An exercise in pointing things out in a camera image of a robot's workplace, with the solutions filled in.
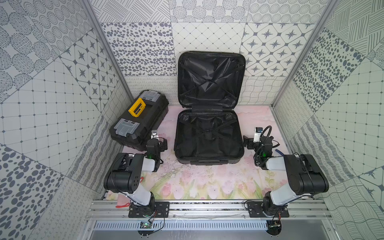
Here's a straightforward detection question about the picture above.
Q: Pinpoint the black toolbox yellow handle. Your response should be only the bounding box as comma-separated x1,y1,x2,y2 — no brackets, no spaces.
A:
110,90,169,152

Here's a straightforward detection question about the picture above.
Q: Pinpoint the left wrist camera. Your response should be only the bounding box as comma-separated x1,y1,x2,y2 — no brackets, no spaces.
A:
151,130,159,139

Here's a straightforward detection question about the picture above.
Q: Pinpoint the black hard-shell suitcase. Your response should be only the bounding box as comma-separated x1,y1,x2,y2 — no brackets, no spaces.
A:
174,51,246,166

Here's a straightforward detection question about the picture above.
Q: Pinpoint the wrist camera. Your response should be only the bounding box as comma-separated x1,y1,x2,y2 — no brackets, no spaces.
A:
253,127,264,143
151,130,159,139

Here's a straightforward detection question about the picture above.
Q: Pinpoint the aluminium mounting rail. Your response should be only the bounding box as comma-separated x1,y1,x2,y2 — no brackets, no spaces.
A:
86,199,332,221

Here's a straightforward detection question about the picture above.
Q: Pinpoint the floral pink table mat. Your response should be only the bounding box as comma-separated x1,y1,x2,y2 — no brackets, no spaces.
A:
141,106,288,200

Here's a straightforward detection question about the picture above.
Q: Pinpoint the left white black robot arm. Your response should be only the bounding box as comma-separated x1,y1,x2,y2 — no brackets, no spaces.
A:
104,137,169,218

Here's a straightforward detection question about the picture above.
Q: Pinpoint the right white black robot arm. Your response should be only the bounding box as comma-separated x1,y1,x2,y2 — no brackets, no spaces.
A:
243,136,329,217

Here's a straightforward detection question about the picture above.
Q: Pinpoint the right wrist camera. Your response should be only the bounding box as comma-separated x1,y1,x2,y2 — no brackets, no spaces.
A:
253,127,264,143

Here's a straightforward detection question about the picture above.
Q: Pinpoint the red white work glove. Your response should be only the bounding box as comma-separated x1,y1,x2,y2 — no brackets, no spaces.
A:
115,203,131,209

